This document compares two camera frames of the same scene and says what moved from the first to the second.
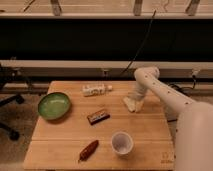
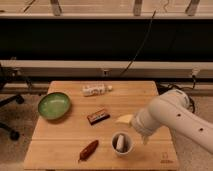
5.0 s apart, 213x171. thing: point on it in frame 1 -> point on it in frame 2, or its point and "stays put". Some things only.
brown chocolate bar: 98,117 stays put
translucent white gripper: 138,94 -> 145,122
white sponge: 130,103 -> 120,143
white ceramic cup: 122,143 stays put
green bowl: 54,105 stays put
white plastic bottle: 96,90 stays put
